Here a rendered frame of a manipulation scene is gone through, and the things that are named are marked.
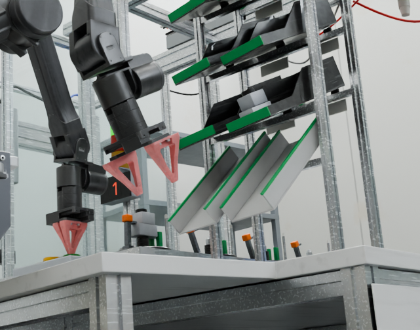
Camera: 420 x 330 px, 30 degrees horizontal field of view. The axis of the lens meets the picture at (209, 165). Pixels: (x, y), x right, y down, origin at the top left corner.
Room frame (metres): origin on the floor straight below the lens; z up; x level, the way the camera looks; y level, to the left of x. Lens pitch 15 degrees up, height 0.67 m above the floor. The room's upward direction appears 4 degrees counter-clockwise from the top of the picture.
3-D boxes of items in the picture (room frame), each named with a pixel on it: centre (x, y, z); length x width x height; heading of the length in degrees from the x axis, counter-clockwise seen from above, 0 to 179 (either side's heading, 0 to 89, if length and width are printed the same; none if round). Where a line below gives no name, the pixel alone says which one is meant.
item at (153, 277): (1.67, 0.21, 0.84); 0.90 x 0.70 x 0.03; 43
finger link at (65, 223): (1.76, 0.34, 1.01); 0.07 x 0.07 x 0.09; 50
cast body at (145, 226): (1.92, 0.17, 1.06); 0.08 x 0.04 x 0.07; 141
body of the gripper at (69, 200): (1.75, 0.33, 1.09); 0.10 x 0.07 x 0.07; 50
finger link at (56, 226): (1.75, 0.32, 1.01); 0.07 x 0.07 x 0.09; 50
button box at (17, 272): (1.80, 0.38, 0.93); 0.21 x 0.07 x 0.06; 51
